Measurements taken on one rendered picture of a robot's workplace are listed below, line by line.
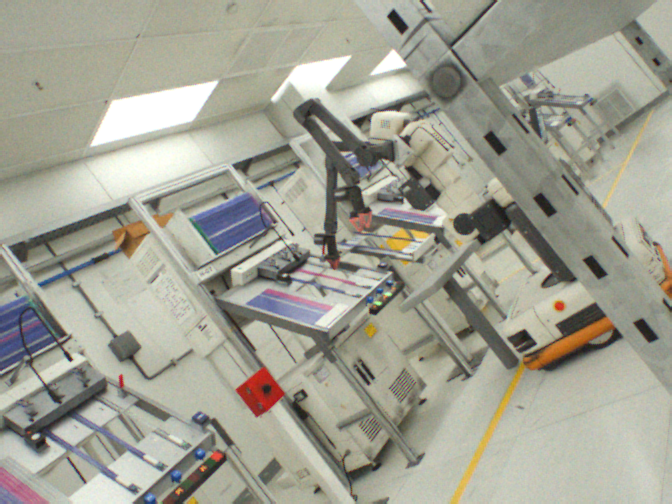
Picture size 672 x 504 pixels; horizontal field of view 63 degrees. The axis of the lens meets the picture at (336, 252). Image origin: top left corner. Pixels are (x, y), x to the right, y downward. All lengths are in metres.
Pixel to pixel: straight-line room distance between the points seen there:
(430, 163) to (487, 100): 2.24
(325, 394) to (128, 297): 2.14
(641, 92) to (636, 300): 9.66
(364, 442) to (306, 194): 2.02
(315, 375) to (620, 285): 2.56
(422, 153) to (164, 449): 1.64
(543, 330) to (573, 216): 2.11
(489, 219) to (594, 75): 7.72
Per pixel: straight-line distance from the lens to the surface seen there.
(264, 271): 3.13
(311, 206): 4.23
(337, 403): 2.91
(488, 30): 0.36
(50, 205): 4.78
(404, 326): 4.24
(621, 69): 10.01
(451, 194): 2.57
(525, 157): 0.37
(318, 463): 2.53
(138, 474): 2.08
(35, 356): 2.55
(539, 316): 2.46
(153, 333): 4.47
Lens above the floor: 0.88
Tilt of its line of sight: 2 degrees up
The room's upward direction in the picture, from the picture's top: 38 degrees counter-clockwise
